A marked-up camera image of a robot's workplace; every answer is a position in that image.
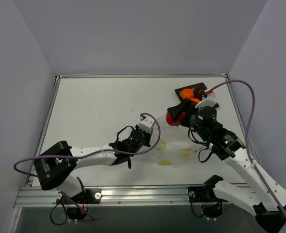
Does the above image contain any orange fake fruit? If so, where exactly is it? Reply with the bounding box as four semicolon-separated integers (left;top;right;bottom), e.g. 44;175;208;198
191;98;201;103
180;88;194;100

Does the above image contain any red fake fruit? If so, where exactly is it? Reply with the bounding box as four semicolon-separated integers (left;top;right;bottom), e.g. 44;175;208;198
166;112;185;127

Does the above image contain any dark purple fake fruit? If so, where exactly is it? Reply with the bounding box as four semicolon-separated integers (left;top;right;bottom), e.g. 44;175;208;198
193;85;206;100

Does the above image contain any clear plastic bag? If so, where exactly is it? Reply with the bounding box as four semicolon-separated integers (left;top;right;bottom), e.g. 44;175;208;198
147;116;205;167

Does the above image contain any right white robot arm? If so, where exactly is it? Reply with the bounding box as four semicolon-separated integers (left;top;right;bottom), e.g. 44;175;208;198
166;99;286;233

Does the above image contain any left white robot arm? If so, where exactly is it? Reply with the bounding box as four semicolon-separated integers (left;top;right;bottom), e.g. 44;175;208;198
34;126;152;203

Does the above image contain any teal rectangular tray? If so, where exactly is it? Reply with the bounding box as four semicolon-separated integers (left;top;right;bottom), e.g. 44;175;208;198
174;83;219;109

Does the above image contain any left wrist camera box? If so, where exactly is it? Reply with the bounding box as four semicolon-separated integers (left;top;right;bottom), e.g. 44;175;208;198
138;116;155;134

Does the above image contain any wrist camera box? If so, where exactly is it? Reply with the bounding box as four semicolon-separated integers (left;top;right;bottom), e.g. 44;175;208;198
138;116;155;134
195;92;217;109

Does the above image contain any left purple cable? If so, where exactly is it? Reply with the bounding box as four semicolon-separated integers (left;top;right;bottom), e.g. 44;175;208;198
13;112;162;223

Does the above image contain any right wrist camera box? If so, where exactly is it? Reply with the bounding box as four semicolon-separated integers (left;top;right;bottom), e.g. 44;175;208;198
195;92;217;109

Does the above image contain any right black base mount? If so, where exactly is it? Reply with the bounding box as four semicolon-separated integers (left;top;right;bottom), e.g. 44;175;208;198
187;186;221;203

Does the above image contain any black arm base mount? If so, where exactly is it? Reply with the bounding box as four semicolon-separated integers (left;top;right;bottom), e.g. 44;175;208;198
55;188;102;206

